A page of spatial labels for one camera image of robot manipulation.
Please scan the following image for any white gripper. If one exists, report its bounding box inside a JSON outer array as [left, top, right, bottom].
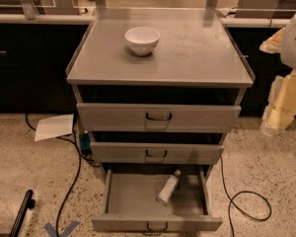
[[260, 70, 296, 136]]

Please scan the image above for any clear plastic water bottle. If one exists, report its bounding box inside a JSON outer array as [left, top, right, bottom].
[[156, 170, 181, 205]]

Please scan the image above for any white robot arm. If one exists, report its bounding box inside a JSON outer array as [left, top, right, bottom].
[[259, 14, 296, 136]]

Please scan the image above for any grey metal drawer cabinet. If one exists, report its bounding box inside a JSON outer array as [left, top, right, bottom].
[[67, 9, 254, 171]]

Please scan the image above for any bottom grey drawer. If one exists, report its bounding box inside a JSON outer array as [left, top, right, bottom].
[[92, 165, 222, 233]]

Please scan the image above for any grey drawer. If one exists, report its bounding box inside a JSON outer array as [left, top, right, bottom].
[[91, 142, 223, 165], [77, 103, 241, 133], [92, 165, 222, 233]]

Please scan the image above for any top grey drawer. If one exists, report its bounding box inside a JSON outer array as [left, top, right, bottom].
[[77, 103, 241, 133]]

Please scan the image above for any middle grey drawer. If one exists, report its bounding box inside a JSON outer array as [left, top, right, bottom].
[[91, 142, 223, 165]]

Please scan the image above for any dark right base cabinet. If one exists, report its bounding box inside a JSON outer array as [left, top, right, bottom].
[[228, 28, 291, 118]]

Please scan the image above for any dark base cabinet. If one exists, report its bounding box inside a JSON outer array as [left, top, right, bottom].
[[228, 28, 291, 118], [0, 24, 87, 113]]

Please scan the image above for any white ceramic bowl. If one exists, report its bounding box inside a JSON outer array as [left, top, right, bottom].
[[124, 27, 160, 56]]

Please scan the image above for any blue power adapter box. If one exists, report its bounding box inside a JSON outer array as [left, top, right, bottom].
[[79, 133, 92, 155]]

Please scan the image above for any white paper sheet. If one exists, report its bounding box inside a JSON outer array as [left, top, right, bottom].
[[35, 115, 74, 141]]

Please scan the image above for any dark left base cabinet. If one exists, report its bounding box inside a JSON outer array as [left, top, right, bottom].
[[0, 24, 87, 113]]

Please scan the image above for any blue tape cross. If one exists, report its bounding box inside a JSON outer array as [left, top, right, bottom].
[[43, 220, 81, 237]]

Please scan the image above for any black bar on floor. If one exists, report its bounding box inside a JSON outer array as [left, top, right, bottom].
[[9, 190, 36, 237]]

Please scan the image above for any black cable right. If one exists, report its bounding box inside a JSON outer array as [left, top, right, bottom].
[[219, 156, 273, 237]]

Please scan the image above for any black cable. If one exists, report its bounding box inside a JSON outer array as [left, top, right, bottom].
[[219, 156, 273, 237], [25, 113, 101, 237]]

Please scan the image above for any black cable left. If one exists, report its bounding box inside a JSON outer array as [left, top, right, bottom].
[[25, 113, 101, 237]]

